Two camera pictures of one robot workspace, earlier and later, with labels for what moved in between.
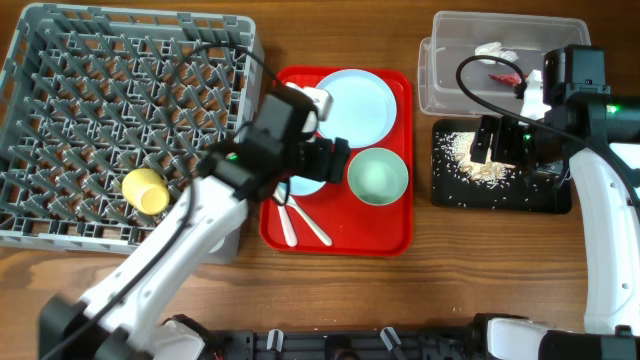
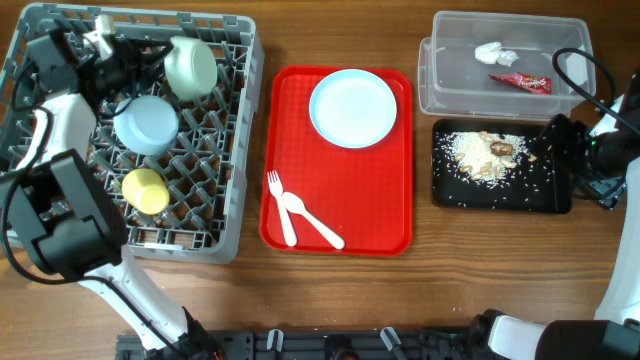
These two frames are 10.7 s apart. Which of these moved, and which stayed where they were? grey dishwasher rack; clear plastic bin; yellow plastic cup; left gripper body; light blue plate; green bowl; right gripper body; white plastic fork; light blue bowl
Moved: light blue bowl; right gripper body; left gripper body; green bowl
Stayed: white plastic fork; yellow plastic cup; clear plastic bin; grey dishwasher rack; light blue plate
